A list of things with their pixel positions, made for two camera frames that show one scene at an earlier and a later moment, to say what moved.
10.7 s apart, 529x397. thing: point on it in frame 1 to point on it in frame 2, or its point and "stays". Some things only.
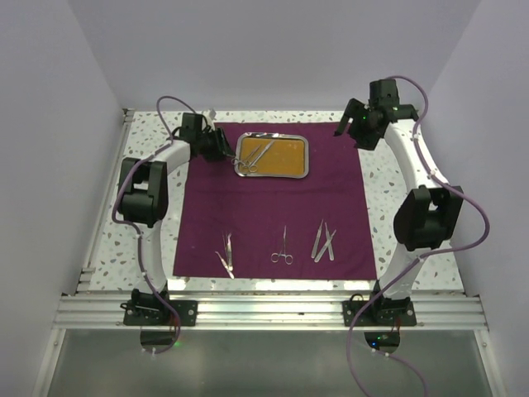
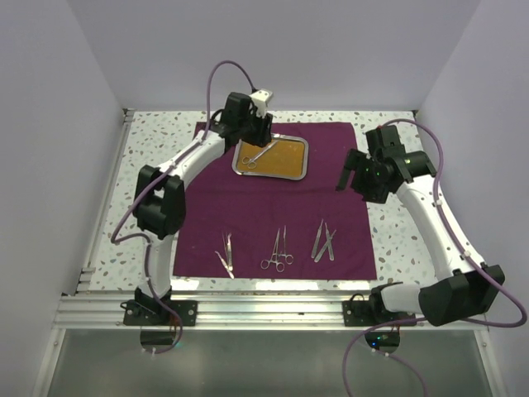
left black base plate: x=156 y=313 stays
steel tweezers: x=225 y=265 stays
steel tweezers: x=316 y=241 stays
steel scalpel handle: x=321 y=251 stays
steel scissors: x=243 y=164 to x=252 y=162
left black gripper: x=221 y=150 to x=263 y=135
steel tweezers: x=229 y=251 stays
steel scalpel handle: x=330 y=247 stays
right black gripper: x=355 y=109 to x=356 y=162
